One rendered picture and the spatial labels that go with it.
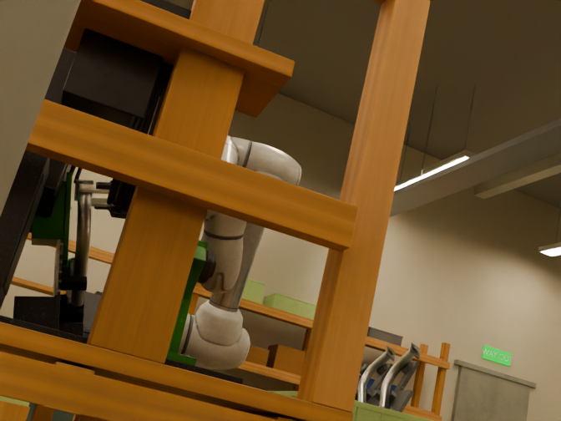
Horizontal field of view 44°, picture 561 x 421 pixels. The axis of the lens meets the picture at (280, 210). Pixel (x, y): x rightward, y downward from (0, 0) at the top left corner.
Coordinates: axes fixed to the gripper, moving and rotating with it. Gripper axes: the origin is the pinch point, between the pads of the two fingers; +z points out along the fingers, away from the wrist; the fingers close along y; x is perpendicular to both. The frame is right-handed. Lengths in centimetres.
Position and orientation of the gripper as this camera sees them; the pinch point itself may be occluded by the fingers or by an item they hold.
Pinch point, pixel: (93, 195)
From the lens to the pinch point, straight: 168.6
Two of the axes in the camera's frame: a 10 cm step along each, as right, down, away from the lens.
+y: 2.0, -8.6, -4.8
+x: 2.6, 5.2, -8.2
